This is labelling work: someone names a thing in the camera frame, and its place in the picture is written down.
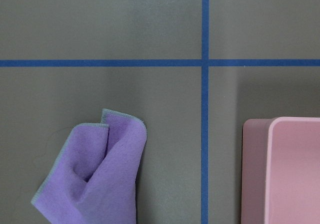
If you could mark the purple microfiber cloth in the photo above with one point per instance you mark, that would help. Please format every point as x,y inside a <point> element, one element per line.
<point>93,179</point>

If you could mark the pink plastic tray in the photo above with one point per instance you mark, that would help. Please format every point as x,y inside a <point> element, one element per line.
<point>281,171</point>

